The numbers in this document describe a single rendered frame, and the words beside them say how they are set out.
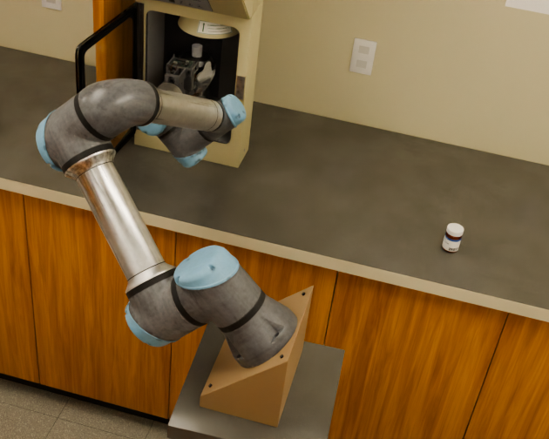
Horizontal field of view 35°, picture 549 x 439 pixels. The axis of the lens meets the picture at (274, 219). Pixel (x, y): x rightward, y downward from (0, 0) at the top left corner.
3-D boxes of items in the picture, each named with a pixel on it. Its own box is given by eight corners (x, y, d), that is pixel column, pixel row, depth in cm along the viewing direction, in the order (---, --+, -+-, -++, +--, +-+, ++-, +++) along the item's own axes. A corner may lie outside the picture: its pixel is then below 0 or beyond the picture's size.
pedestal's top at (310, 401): (320, 474, 173) (322, 462, 170) (166, 437, 176) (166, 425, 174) (342, 361, 198) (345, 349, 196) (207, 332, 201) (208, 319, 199)
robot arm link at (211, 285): (255, 312, 166) (211, 262, 161) (203, 340, 171) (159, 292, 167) (266, 276, 176) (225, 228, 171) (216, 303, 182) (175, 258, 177)
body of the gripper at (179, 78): (200, 60, 225) (185, 80, 216) (199, 90, 230) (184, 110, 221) (172, 54, 226) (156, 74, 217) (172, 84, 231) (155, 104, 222)
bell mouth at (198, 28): (190, 6, 246) (191, -12, 242) (249, 18, 243) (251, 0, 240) (168, 30, 232) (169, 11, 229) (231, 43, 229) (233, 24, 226)
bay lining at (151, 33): (172, 86, 269) (177, -23, 248) (253, 104, 265) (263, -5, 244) (144, 124, 250) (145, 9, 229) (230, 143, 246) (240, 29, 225)
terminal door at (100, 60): (136, 133, 250) (137, 3, 226) (82, 186, 227) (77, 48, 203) (133, 132, 250) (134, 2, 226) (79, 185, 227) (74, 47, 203)
